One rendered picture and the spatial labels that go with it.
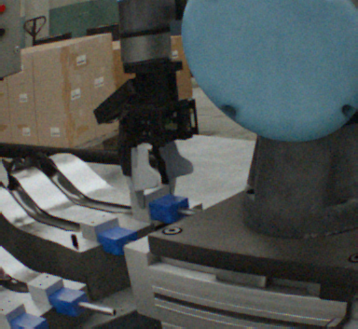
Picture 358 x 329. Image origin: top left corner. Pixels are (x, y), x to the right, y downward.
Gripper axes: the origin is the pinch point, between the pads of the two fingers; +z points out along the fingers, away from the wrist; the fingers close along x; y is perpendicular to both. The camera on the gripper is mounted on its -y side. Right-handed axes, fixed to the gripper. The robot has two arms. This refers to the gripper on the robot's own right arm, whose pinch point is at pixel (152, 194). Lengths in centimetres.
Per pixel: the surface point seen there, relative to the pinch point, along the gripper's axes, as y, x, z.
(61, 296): 8.9, -28.2, 5.7
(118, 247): 5.1, -12.6, 3.5
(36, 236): -10.3, -17.6, 4.1
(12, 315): 10.2, -38.7, 5.1
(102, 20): -703, 590, 1
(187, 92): -350, 384, 72
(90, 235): -0.1, -13.3, 2.6
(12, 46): -85, 28, -24
